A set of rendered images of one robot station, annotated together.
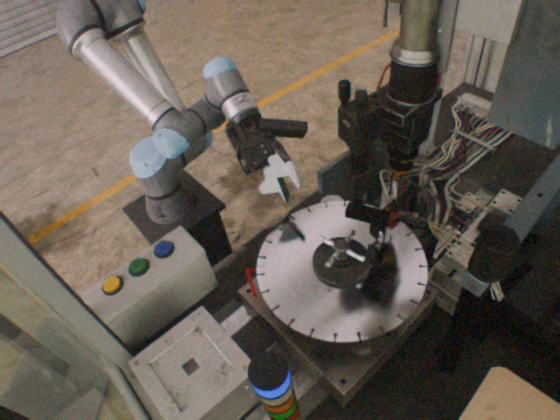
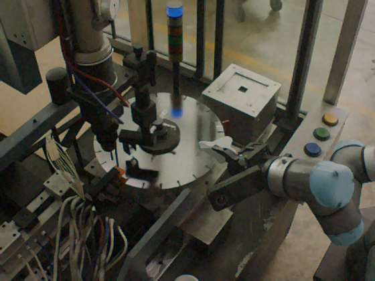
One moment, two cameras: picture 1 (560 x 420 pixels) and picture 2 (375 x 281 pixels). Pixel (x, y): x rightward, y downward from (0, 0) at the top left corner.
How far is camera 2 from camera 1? 1.19 m
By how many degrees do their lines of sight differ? 84
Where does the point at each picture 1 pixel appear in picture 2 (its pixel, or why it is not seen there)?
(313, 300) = (173, 110)
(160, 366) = (260, 86)
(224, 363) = (223, 93)
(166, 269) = (298, 136)
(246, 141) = (261, 148)
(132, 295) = (310, 116)
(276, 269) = (205, 125)
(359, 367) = not seen: hidden behind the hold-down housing
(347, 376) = not seen: hidden behind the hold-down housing
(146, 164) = not seen: outside the picture
